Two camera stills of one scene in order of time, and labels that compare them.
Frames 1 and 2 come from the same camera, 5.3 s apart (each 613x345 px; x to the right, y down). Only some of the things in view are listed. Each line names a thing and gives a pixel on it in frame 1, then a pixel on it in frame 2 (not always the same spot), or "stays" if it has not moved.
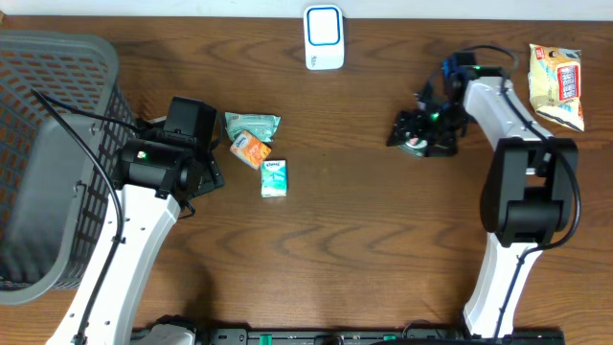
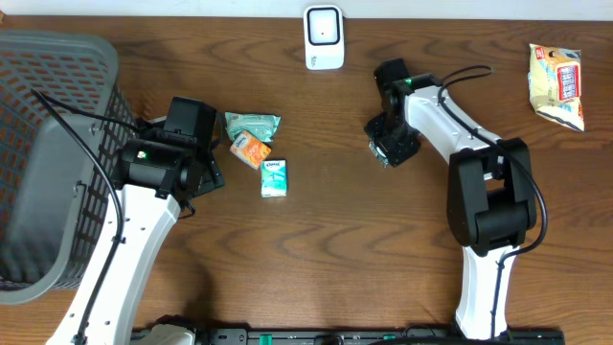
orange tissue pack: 249,149 stays
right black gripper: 445,146 to 397,153
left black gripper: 213,171 stays
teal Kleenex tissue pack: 274,178 stays
